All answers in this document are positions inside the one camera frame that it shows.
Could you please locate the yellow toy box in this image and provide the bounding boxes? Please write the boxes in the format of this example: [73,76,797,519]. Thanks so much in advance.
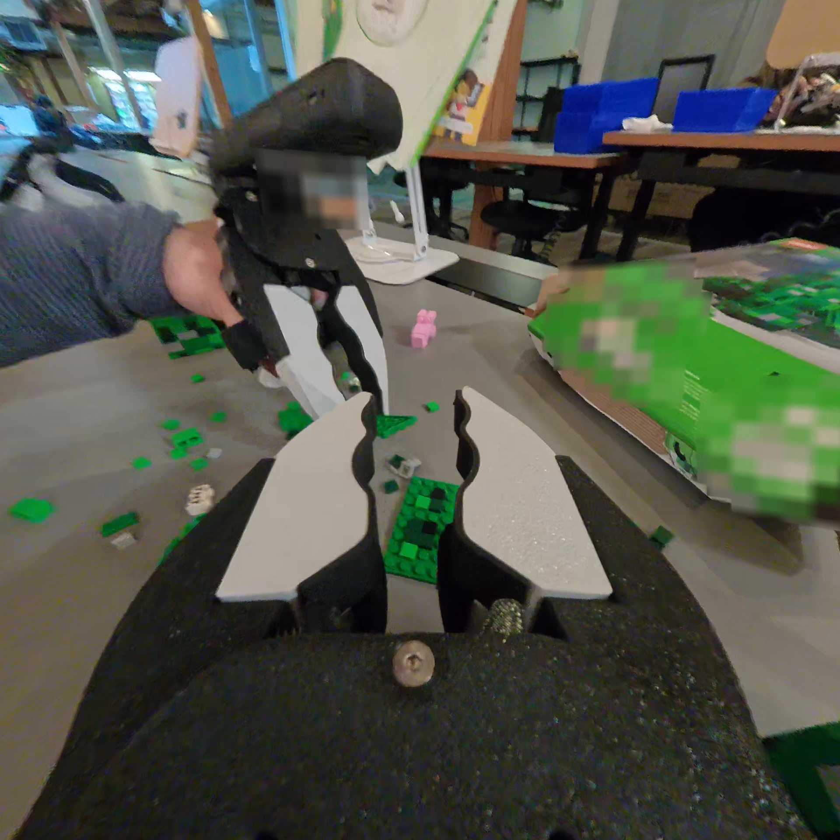
[432,67,493,147]

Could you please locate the green plastic bin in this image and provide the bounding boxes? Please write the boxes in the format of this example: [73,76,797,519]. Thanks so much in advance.
[764,722,840,840]

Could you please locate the person's left hand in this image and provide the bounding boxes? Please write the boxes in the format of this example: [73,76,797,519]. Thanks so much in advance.
[164,218,240,328]

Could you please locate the white stand with instruction booklet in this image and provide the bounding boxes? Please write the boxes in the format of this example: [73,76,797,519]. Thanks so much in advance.
[420,141,624,260]

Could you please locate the black and white device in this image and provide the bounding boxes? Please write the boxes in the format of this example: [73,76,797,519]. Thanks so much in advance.
[0,141,126,203]

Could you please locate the green mosaic brick panel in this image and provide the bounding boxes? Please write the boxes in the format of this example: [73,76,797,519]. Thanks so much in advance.
[151,314,228,361]

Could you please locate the wooden office desk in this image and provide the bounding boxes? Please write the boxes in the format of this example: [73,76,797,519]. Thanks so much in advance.
[602,126,840,263]

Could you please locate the green studded brick plate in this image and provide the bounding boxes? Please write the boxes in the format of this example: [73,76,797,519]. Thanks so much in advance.
[382,477,460,585]

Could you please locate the black office chair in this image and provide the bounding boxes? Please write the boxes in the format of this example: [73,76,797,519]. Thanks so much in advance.
[481,197,588,258]

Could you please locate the open instruction booklet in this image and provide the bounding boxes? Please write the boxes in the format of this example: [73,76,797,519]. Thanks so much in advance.
[289,0,519,172]

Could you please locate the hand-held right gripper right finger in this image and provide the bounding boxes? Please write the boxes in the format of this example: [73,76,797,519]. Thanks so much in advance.
[438,386,614,621]

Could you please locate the person's left forearm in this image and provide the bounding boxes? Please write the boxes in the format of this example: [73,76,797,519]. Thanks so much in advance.
[0,200,181,368]

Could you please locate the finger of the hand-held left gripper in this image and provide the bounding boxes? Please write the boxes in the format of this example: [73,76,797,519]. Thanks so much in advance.
[317,283,391,416]
[262,283,347,421]

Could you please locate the beige booklet stand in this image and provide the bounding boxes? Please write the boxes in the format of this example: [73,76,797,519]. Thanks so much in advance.
[151,36,204,158]

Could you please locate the grey desk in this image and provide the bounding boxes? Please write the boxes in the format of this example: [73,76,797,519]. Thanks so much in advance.
[0,220,840,834]

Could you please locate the black monitor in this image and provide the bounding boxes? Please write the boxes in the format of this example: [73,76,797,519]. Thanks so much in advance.
[656,54,716,126]

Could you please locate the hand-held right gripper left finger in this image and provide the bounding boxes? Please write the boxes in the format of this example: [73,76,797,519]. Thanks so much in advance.
[215,392,388,621]

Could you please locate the green toy box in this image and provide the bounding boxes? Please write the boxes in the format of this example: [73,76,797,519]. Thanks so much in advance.
[528,238,840,526]

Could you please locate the blue storage bin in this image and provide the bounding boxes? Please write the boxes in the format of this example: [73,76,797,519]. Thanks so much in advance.
[553,77,660,154]
[672,85,778,133]

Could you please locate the loose small green bricks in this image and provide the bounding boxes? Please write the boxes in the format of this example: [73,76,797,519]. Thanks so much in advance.
[8,371,676,549]

